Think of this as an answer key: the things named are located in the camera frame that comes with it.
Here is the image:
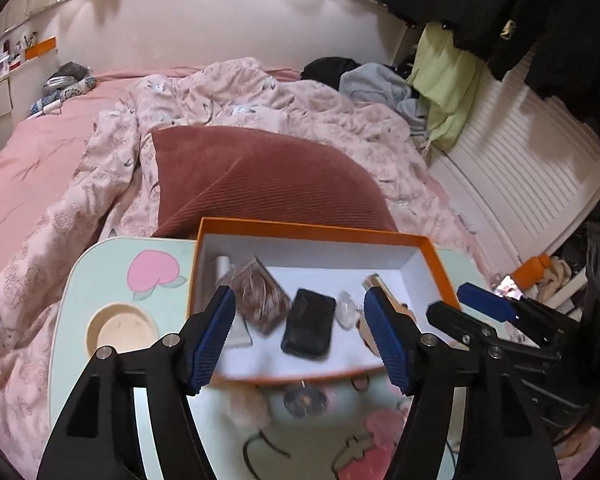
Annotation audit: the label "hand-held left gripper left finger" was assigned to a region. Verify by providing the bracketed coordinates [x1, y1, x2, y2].
[36, 285, 237, 480]

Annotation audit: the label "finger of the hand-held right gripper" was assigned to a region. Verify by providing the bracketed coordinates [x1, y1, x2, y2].
[426, 301, 555, 362]
[457, 282, 576, 334]

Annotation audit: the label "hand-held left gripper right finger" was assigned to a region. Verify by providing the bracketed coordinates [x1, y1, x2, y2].
[363, 284, 563, 480]

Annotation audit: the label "orange cardboard box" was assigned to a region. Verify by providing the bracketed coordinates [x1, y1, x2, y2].
[187, 217, 463, 386]

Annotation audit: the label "small clear plastic item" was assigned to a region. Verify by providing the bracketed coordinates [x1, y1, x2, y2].
[335, 291, 363, 331]

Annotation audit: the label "dark brown patterned packet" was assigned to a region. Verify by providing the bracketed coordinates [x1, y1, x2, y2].
[230, 257, 293, 336]

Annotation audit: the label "black pouch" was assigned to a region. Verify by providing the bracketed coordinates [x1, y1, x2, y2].
[280, 288, 337, 359]

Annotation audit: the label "smartphone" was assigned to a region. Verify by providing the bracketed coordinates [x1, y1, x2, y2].
[494, 275, 523, 301]

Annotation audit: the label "orange bottle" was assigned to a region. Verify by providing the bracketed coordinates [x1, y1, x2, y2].
[510, 254, 551, 291]

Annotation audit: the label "cream cloth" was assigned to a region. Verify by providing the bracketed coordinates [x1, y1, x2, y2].
[537, 255, 585, 306]

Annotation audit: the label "beige fluffy pompon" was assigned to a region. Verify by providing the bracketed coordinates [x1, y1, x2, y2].
[227, 385, 275, 428]

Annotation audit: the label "small round dark disc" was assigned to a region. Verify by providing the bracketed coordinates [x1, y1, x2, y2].
[282, 382, 328, 418]

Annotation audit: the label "mint cartoon lap desk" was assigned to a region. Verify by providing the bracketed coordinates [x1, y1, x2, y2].
[47, 235, 480, 480]

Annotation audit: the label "white slatted cabinet doors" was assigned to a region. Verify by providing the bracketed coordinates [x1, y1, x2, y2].
[430, 67, 600, 261]

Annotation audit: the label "light green hanging cloth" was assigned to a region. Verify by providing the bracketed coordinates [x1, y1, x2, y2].
[405, 22, 485, 153]

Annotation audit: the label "grey clothing heap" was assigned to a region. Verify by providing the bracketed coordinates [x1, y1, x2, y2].
[339, 63, 431, 136]

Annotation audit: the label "pink floral duvet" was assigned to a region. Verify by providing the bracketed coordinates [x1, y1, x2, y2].
[0, 57, 490, 461]

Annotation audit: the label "pink bed sheet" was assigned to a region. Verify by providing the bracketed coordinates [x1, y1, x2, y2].
[0, 67, 146, 286]

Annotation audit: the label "black clothing heap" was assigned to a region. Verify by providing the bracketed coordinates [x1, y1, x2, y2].
[300, 56, 363, 88]

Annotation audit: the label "blue patterned clothes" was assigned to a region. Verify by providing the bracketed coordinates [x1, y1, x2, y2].
[27, 61, 101, 118]

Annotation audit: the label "cream padded headboard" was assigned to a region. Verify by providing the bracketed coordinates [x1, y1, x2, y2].
[30, 0, 411, 86]

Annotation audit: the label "orange shelf box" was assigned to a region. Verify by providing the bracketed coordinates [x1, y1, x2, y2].
[24, 36, 57, 61]

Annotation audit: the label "small bottles on shelf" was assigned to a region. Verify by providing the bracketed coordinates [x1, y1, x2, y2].
[0, 35, 26, 81]

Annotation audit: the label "maroon corduroy pillow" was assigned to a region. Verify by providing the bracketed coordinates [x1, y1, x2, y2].
[150, 126, 401, 241]

